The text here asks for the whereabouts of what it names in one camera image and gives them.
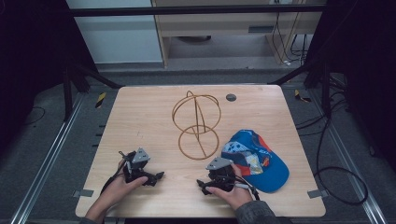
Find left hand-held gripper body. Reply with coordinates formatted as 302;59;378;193
119;147;151;185

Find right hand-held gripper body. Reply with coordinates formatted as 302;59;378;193
205;156;238;192

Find person's right hand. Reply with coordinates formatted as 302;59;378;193
205;163;254;212

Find person's left hand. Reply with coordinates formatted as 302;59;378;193
98;159;149;204

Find blue patterned baseball cap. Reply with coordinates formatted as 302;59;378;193
220;129;290;194

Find yellow black tape strip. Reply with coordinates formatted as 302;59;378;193
94;91;107;109
293;89;312;104

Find black metal stand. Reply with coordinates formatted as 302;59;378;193
63;62;125;123
268;61;332;119

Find white cabinet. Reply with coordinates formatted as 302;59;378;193
65;0;163;65

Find black curtain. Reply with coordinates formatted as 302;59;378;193
303;0;396;172
0;0;98;153

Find left hand-held gripper black cable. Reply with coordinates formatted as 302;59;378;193
100;160;126;194

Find hand-held gripper black cable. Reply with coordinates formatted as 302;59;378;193
233;175;262;201
100;160;126;194

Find right hand-held gripper black cable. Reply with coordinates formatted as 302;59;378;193
233;175;262;201

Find gold wire hat stand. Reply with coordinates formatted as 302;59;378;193
171;90;222;161

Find grey table edge bracket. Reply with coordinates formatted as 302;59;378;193
72;189;95;199
306;189;330;200

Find metal floor rail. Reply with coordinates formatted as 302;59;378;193
9;92;86;224
309;89;389;224

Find thin black floor cable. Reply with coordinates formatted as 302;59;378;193
23;105;47;126

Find black floor cable loop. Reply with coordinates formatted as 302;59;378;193
313;115;369;207

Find black cables under desk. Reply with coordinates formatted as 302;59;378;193
271;11;310;67

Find black horizontal frame bar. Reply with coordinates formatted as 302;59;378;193
69;4;327;18

